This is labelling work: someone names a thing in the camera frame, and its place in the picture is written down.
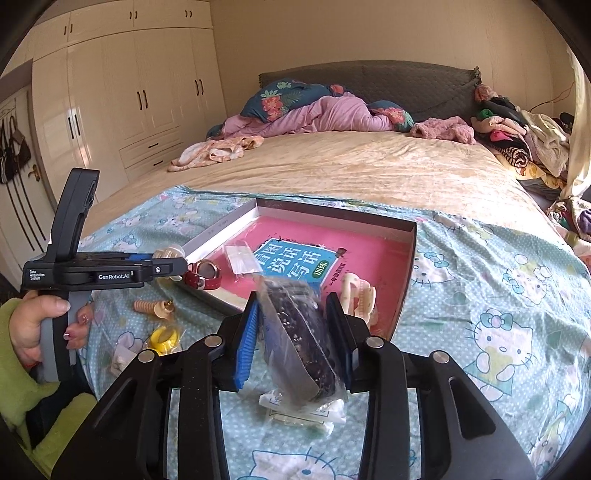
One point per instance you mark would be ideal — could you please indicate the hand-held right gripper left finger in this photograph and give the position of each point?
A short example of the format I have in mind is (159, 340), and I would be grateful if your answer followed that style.
(244, 341)

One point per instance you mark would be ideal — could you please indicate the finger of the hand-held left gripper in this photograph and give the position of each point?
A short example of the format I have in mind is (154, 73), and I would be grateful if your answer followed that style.
(166, 270)
(138, 259)

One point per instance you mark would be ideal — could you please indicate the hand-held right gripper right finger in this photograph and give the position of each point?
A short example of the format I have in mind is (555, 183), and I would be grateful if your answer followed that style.
(339, 332)

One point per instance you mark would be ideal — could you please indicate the cream hair claw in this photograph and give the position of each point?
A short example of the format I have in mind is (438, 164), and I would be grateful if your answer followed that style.
(358, 295)

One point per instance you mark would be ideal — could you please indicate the earring card packet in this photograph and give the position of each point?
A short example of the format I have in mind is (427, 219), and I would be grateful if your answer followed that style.
(242, 263)

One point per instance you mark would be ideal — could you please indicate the pink box lid tray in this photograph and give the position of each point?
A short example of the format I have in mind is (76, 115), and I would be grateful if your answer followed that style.
(404, 277)

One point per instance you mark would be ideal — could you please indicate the person's left forearm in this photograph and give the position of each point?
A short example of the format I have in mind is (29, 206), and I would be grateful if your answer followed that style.
(14, 387)

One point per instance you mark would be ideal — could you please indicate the person's left hand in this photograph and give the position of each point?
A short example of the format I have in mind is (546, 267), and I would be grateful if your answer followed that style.
(27, 327)

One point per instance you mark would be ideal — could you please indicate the pearl hair claw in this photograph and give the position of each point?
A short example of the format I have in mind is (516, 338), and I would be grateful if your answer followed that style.
(168, 253)

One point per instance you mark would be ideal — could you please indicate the cream shell hair clip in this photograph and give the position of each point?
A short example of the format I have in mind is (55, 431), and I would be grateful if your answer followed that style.
(165, 310)

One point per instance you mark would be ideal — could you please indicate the white door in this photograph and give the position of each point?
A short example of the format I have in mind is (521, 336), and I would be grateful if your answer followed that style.
(23, 221)

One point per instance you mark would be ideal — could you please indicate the clear packet of white pieces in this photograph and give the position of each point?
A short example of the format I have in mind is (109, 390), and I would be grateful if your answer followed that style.
(300, 413)

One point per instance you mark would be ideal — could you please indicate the hanging dark bags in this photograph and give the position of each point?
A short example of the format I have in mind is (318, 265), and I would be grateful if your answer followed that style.
(11, 152)

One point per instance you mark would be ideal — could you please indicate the small clear packet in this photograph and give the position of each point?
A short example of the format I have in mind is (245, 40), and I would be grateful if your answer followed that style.
(117, 362)

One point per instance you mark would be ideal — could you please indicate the peach crumpled garment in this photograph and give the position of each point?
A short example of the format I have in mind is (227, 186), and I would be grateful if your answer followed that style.
(212, 154)

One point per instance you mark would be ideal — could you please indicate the cream wardrobe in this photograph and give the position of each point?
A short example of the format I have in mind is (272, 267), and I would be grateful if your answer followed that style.
(138, 92)

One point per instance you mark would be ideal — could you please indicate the cartoon cat printed quilt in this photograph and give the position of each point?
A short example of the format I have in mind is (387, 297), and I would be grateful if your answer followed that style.
(485, 300)

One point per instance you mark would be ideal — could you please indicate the beige bedspread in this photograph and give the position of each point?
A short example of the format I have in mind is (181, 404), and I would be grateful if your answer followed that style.
(369, 166)

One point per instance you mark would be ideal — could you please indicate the dark teal cloth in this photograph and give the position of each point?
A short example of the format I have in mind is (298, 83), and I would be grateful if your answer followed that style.
(46, 415)

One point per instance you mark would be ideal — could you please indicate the dark blue floral pillow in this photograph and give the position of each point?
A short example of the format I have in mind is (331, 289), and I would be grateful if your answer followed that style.
(277, 99)
(392, 115)

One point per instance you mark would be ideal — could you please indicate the pink quilt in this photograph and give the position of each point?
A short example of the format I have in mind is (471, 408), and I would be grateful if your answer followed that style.
(332, 115)

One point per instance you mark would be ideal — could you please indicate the pink fuzzy garment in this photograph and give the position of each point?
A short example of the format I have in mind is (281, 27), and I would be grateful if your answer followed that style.
(443, 129)

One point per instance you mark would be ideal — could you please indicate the grey padded headboard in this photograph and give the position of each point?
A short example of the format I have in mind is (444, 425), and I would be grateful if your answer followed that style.
(415, 87)

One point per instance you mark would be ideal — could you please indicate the basket of clothes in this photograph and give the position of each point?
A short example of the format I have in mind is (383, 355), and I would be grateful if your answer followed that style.
(572, 217)

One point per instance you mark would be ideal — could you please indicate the pile of mixed clothes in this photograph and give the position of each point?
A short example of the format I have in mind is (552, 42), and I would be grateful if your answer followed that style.
(521, 138)

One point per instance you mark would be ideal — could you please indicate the cream curtain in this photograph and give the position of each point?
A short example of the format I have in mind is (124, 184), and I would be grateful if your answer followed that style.
(579, 138)

